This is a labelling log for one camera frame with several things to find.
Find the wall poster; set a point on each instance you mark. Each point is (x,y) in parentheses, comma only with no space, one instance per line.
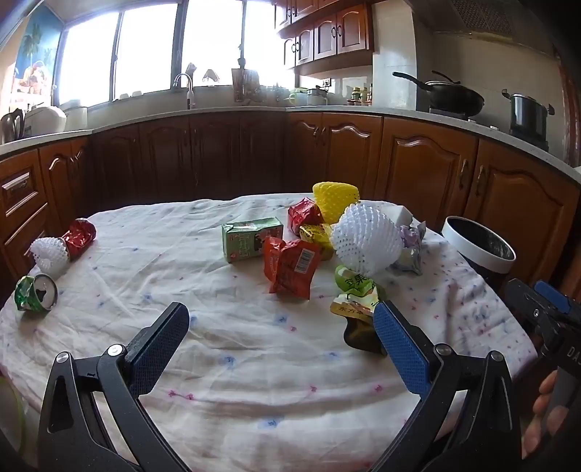
(36,54)

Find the crushed green can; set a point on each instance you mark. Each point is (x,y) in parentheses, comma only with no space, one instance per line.
(31,295)

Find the orange-red snack packet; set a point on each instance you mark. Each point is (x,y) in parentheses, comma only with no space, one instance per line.
(290,267)

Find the white-rimmed black trash bin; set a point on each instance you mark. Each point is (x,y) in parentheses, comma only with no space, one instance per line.
(488,247)

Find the black wok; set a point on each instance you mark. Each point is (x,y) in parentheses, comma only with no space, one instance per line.
(454,97)

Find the steel cooking pot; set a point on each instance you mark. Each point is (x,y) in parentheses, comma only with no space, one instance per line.
(526,115)

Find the wooden wall cabinets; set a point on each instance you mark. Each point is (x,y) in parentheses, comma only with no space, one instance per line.
(327,36)

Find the gold snack wrapper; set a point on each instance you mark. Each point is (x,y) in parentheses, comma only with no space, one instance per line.
(315,233)

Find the large white foam fruit net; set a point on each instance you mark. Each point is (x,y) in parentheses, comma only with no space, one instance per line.
(363,240)

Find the green snack pouch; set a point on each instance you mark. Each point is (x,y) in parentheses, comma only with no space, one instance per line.
(354,283)

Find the white rice cooker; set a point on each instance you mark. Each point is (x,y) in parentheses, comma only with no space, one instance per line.
(45,120)

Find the purple silver snack wrapper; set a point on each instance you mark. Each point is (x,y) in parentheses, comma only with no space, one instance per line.
(411,254)

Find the person's right hand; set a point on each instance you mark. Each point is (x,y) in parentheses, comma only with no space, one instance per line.
(540,404)

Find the grey kitchen countertop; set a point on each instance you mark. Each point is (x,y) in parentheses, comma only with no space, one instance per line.
(317,109)

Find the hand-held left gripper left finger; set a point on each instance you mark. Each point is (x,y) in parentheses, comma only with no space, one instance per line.
(159,347)

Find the white round appliance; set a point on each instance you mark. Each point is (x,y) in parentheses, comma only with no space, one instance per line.
(75,118)

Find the white dotted tablecloth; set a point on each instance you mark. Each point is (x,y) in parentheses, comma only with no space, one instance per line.
(227,354)

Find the green mug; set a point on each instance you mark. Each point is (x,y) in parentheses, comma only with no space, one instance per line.
(298,97)

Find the chrome faucet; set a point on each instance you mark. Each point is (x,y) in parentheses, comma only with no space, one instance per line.
(188,88)

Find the steel kettle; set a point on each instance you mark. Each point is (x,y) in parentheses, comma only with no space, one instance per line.
(11,127)

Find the small red snack wrapper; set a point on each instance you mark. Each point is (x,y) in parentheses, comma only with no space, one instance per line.
(304,213)

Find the yellow foam fruit net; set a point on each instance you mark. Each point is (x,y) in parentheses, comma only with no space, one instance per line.
(333,197)

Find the row of seasoning jars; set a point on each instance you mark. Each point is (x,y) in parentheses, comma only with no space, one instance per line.
(361,95)

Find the kitchen window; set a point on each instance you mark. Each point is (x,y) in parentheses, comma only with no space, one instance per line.
(145,50)

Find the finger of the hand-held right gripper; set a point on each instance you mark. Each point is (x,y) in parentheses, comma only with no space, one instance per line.
(526,304)
(553,294)

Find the small white foam fruit net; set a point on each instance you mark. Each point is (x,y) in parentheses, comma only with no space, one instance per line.
(47,256)

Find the shiny red foil wrapper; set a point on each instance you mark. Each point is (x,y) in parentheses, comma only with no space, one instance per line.
(79,236)

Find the white milk carton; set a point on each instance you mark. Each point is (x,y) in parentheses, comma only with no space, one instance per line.
(401,217)

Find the white lidded pot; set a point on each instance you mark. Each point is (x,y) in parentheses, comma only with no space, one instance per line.
(317,96)

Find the gas stove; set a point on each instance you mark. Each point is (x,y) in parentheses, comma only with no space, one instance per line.
(454,114)

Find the range hood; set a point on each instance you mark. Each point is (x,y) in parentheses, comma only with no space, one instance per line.
(490,18)

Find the brown packet on windowsill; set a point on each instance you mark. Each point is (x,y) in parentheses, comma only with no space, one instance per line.
(245,84)

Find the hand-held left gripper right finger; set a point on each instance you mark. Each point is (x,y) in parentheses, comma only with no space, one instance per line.
(399,349)

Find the wooden base cabinets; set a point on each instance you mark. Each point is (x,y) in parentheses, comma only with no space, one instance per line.
(417,159)

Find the green drink carton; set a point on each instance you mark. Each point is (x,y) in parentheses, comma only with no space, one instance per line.
(247,240)

